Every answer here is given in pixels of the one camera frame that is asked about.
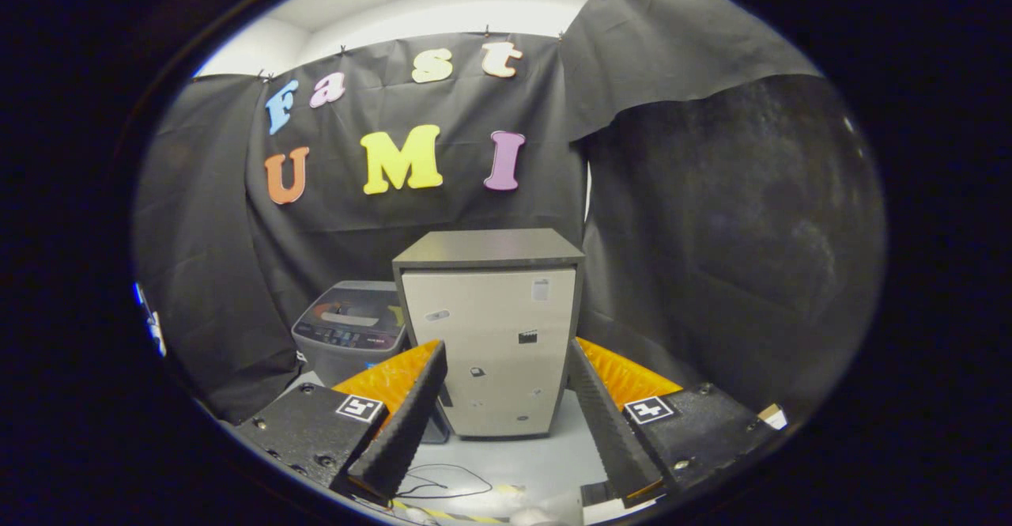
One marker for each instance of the grey washing machine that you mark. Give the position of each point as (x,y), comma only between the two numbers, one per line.
(332,360)

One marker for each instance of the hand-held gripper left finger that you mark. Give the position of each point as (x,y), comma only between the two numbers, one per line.
(403,423)

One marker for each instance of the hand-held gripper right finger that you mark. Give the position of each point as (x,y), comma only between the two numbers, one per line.
(613,431)

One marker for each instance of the beige cabinet with dark top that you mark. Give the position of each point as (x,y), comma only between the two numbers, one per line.
(490,336)

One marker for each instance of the cardboard box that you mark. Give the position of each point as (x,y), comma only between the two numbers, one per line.
(773,417)

